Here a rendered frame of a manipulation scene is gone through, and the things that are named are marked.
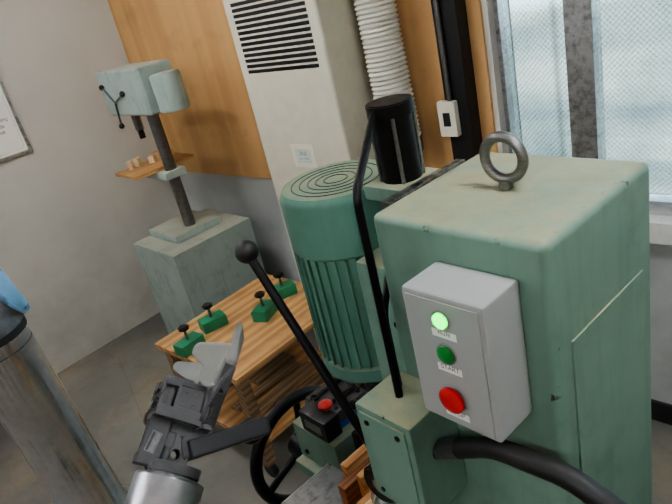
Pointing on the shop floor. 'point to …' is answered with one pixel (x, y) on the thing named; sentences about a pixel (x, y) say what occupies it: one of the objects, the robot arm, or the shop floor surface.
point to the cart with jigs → (254, 352)
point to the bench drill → (224, 271)
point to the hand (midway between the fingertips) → (229, 335)
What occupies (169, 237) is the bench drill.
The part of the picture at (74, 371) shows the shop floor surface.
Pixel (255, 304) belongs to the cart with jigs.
